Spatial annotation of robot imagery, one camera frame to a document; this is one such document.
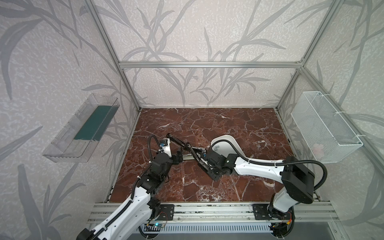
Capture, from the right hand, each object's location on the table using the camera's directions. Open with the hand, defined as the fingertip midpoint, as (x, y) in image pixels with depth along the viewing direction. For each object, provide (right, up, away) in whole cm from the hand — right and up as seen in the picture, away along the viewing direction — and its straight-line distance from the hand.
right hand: (211, 166), depth 85 cm
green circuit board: (-26, -23, -15) cm, 38 cm away
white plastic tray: (+6, +15, -15) cm, 22 cm away
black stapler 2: (-8, +7, +6) cm, 12 cm away
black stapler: (-9, +9, +9) cm, 15 cm away
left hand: (-19, +14, -5) cm, 24 cm away
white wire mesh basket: (+49, +20, -22) cm, 57 cm away
